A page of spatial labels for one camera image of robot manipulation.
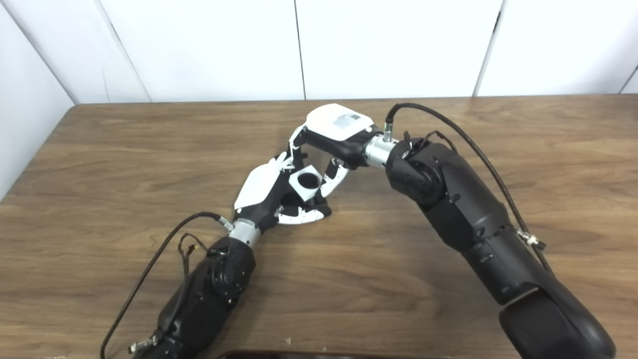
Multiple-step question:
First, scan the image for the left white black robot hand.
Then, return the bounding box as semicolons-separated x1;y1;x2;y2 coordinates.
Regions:
233;151;333;232

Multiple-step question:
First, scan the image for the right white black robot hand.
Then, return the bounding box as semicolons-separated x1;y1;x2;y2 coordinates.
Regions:
288;103;382;198

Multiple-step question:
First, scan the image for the white square piece with hole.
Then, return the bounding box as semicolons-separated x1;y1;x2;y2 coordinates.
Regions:
289;165;323;202

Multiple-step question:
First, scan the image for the black peg with square base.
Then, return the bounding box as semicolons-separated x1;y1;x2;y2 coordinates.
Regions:
280;174;330;218

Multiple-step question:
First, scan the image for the left thin braided wire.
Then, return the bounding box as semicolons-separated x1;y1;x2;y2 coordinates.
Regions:
178;232;210;275

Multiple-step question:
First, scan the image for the thin braided wire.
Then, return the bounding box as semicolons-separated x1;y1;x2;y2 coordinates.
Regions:
178;232;210;275
401;131;457;153

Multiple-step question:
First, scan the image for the right thin braided wire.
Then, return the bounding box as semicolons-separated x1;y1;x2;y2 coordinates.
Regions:
401;131;457;153

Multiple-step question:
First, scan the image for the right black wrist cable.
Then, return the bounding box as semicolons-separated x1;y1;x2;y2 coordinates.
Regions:
383;103;551;272

